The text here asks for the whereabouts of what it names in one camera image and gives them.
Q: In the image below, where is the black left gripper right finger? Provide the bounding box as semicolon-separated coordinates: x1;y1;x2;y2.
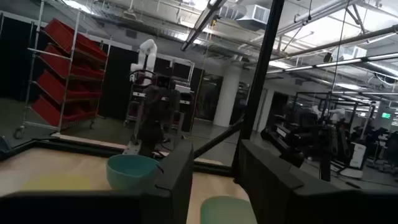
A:
238;139;368;224

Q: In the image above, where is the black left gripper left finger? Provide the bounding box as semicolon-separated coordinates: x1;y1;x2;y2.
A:
139;140;194;224

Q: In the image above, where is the teal bowl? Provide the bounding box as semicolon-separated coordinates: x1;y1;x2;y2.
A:
105;154;161;191

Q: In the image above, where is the light green bowl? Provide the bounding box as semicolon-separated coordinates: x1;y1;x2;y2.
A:
200;195;258;224

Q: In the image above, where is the white box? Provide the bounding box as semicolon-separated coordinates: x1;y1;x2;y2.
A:
349;142;368;169

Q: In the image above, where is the white round column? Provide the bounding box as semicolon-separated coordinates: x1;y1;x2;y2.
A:
213;63;243;128

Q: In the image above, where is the red storage bin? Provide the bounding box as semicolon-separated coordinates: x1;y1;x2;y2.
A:
36;70;103;104
30;95;99;127
40;43;105;82
43;17;108;62

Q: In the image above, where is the grey ceiling pipe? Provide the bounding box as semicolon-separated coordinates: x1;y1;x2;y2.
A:
269;24;398;62

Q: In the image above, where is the hanging ceiling light fixture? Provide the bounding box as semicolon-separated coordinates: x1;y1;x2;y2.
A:
180;0;228;52

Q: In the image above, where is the white ceiling air unit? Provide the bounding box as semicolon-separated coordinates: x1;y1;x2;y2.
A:
235;3;271;31

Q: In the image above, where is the black diagonal frame brace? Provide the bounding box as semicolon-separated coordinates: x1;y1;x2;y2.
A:
193;119;245;159

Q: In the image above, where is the black frame post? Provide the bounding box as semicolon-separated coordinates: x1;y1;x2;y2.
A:
232;0;285;183

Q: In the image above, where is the metal wire rack cart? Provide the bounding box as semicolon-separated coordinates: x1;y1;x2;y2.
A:
12;0;112;140

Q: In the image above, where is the thin hanging black cable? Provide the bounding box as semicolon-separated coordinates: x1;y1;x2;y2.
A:
330;0;351;94

